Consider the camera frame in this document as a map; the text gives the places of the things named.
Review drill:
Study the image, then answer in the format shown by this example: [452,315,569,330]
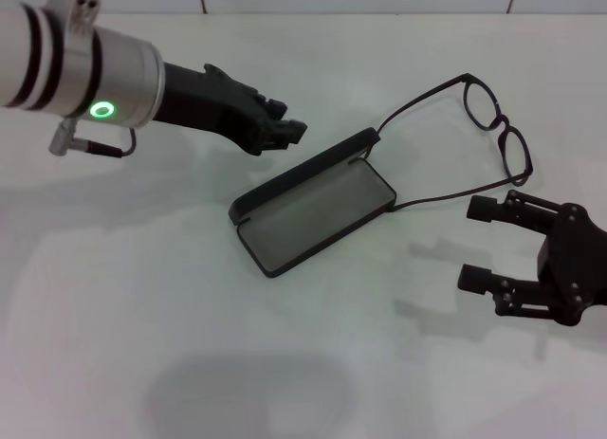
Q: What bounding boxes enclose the black round-lens glasses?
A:
[362,72,533,213]

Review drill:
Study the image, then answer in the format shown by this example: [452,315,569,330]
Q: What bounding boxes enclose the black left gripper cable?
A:
[48,118,138,159]

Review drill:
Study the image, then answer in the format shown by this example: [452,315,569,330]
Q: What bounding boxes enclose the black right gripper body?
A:
[537,202,607,328]

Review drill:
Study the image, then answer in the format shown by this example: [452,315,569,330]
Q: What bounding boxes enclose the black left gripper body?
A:
[156,63,272,157]

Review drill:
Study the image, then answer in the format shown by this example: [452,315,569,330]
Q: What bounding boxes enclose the black glasses case grey lining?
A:
[228,128,396,280]

